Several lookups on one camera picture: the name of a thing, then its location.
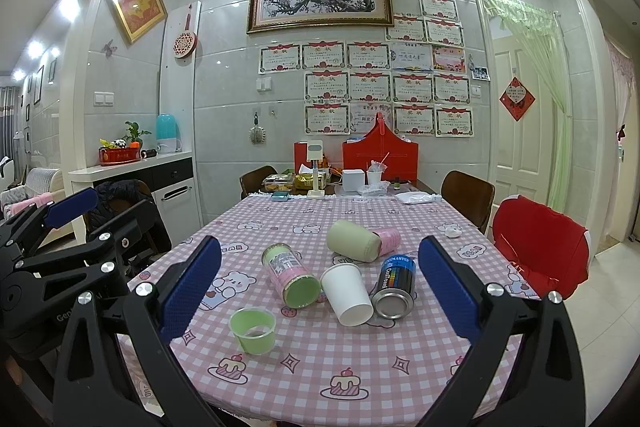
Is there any pink checkered tablecloth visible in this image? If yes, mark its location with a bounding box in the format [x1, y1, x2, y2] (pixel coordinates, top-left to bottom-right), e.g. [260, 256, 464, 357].
[119, 190, 540, 427]

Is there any clear plastic drink cup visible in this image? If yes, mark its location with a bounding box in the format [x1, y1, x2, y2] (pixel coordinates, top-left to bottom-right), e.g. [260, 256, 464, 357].
[367, 154, 388, 186]

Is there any red box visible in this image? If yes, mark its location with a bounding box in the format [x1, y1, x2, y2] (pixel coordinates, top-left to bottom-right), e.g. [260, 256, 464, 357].
[293, 142, 309, 173]

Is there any pink cup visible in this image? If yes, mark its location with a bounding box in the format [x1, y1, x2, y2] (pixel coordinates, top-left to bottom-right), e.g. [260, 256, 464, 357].
[373, 228, 401, 257]

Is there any gold framed red picture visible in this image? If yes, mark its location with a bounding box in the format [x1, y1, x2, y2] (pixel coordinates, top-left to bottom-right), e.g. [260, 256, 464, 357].
[107, 0, 167, 44]

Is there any snack food tray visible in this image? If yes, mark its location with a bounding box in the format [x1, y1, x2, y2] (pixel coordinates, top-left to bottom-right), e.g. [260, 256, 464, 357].
[262, 173, 294, 193]

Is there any green string curtain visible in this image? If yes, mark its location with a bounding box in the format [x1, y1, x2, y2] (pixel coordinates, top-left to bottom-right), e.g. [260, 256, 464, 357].
[480, 0, 573, 212]

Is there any pale green cup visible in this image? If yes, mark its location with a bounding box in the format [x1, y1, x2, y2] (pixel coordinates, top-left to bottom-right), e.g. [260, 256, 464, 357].
[326, 220, 381, 262]

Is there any red round hanging ornament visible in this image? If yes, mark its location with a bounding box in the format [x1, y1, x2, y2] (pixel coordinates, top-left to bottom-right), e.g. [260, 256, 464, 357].
[172, 5, 198, 58]

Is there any small green plastic cup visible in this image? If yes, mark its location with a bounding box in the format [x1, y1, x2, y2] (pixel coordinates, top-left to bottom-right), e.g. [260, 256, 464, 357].
[229, 308, 277, 355]

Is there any hanging round brush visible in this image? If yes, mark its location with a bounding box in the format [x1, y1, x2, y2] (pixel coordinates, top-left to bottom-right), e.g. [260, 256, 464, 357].
[250, 112, 266, 145]

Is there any white desk lamp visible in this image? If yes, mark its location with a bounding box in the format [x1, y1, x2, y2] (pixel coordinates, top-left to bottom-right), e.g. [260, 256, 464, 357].
[307, 140, 324, 199]

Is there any red diamond door decoration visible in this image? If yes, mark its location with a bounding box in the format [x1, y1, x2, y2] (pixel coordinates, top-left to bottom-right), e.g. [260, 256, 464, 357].
[500, 77, 535, 121]

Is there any green pink cup stack tube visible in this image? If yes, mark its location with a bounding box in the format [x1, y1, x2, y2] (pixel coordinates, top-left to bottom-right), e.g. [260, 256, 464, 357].
[262, 243, 321, 309]

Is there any brown wooden chair right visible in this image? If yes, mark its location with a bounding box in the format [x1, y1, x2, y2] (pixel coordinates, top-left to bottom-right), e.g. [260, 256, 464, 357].
[442, 170, 496, 233]

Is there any red cushioned chair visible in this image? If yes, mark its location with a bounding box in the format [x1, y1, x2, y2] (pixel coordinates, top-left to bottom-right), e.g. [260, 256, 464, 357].
[492, 195, 591, 299]

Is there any white sideboard cabinet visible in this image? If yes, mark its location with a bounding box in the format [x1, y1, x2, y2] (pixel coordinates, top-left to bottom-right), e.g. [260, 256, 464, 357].
[68, 152, 203, 246]

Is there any blue metal can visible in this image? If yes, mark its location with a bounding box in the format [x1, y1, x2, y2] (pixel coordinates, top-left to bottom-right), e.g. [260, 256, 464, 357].
[371, 255, 416, 320]

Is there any white plastic bag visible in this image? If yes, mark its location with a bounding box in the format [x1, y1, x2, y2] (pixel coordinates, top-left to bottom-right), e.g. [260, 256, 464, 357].
[395, 191, 442, 205]

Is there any white paper cup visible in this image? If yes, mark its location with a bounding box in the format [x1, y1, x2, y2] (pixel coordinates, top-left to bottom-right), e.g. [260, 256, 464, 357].
[320, 263, 373, 327]

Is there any white box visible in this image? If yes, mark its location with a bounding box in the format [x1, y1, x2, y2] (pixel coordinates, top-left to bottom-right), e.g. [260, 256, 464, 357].
[342, 169, 366, 193]

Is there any brown wooden chair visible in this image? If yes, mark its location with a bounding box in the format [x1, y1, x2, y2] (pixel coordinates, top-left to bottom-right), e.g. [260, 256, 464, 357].
[442, 170, 496, 233]
[240, 166, 277, 199]

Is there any brown wooden chair far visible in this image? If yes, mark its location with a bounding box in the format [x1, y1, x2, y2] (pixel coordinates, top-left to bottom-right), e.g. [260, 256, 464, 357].
[240, 166, 277, 199]

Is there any teal humidifier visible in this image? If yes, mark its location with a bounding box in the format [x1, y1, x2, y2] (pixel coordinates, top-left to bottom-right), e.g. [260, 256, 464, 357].
[156, 114, 180, 154]

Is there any potted green plant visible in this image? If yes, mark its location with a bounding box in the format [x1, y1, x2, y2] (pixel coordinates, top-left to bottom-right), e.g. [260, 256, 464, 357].
[122, 120, 151, 147]

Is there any white panel door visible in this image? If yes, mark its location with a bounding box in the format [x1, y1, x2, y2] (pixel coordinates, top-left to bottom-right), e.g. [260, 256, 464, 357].
[492, 36, 554, 204]

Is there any black jacket on chair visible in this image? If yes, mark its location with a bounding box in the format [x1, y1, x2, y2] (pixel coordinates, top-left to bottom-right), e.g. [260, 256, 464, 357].
[81, 178, 173, 278]

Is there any red fruit basket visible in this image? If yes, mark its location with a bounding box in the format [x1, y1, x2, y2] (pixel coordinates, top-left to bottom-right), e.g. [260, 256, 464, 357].
[99, 139, 141, 166]

